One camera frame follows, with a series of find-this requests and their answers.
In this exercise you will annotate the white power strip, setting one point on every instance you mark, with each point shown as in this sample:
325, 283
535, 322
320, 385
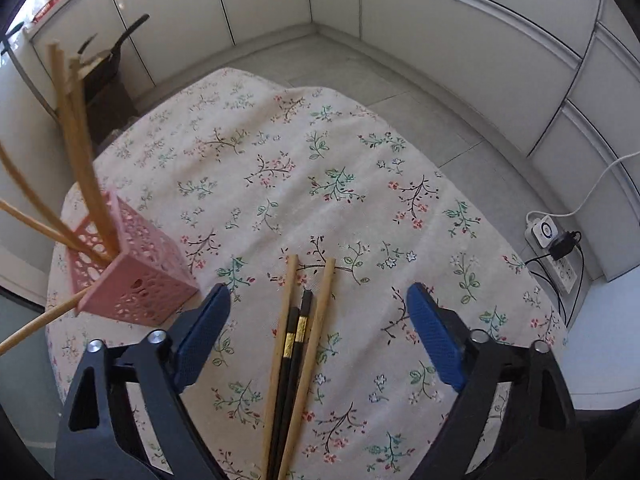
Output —
562, 272

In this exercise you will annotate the white kitchen cabinets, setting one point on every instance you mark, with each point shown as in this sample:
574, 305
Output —
450, 35

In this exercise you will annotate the black wok with lid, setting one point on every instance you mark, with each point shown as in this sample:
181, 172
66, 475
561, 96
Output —
117, 42

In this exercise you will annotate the floral tablecloth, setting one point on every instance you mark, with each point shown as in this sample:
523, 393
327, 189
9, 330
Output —
300, 185

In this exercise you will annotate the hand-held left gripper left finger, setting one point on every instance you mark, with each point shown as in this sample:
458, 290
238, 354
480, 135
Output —
200, 340

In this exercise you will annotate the wooden chopstick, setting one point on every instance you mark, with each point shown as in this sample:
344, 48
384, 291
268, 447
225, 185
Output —
70, 130
20, 182
280, 340
82, 120
312, 340
35, 222
40, 320

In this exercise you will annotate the pink perforated utensil holder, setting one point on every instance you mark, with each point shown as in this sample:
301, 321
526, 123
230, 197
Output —
145, 280

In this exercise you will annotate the white plug-in adapter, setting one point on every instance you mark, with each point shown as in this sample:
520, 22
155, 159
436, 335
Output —
546, 231

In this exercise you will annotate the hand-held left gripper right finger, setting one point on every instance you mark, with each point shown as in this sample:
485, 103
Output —
435, 340

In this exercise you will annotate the black charger plug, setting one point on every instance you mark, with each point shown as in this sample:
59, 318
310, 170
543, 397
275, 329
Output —
566, 246

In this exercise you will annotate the black chopstick gold band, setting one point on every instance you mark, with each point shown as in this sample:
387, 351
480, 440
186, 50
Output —
287, 360
300, 340

